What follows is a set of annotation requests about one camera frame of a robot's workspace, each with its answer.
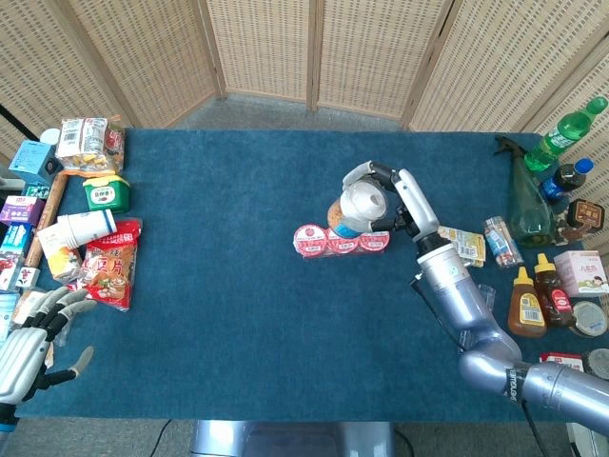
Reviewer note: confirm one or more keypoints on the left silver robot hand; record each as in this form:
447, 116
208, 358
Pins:
21, 347

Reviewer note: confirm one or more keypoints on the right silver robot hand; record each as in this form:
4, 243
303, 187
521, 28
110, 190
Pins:
416, 200

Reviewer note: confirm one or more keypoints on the clear jar white lid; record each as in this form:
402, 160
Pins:
361, 200

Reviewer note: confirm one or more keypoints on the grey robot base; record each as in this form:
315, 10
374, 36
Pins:
290, 440

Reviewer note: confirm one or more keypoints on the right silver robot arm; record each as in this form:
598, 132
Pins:
452, 285

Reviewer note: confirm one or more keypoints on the gold snack packet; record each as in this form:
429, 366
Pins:
468, 245

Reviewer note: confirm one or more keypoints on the small white carton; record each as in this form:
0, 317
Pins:
27, 278

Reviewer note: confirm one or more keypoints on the red white cherry box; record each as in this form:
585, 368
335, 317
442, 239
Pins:
8, 271

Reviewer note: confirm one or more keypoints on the yellow white snack pack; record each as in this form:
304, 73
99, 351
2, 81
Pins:
64, 264

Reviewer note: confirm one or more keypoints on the small nut jar blue label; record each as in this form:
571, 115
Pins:
502, 243

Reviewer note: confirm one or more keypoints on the blue toothpaste box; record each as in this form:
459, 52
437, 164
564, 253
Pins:
14, 240

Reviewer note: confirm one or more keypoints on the green spray bottle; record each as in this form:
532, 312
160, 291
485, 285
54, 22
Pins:
525, 209

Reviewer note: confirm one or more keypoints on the red three-cup pack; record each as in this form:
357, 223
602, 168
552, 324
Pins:
311, 240

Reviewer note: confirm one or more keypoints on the red chips bag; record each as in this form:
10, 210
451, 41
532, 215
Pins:
111, 271

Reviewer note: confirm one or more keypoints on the purple box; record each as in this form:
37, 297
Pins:
19, 210

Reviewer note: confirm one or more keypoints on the cola bottle blue cap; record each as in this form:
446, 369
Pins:
563, 183

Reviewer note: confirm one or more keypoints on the honey bottle yellow label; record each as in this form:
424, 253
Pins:
525, 309

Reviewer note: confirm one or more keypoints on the small green box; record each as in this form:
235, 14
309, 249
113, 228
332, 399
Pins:
37, 191

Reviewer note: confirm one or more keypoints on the green soda bottle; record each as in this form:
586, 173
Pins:
563, 133

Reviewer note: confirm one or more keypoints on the honey bottle red label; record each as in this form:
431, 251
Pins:
554, 295

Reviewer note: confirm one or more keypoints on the brown octagonal snack box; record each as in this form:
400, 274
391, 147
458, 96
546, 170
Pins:
585, 219

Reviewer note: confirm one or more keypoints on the green plastic tub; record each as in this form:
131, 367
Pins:
105, 195

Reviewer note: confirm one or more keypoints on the pink white box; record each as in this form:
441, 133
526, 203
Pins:
583, 273

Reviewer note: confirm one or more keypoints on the light blue speaker box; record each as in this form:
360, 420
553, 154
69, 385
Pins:
31, 162

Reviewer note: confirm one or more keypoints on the blue tablecloth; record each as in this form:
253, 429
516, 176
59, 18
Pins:
238, 285

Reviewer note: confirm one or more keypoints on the round tin can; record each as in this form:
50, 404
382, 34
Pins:
590, 319

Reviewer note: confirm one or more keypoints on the white bottle cap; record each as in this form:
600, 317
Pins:
50, 136

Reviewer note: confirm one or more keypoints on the woven folding screen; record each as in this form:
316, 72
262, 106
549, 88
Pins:
266, 47

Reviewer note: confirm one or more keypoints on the clear snack bag white labels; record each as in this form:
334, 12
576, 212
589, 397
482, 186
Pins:
83, 140

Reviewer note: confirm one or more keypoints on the red white flat box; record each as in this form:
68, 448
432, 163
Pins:
561, 362

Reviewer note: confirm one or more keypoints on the red green snack bag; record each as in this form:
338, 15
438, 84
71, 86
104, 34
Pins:
116, 147

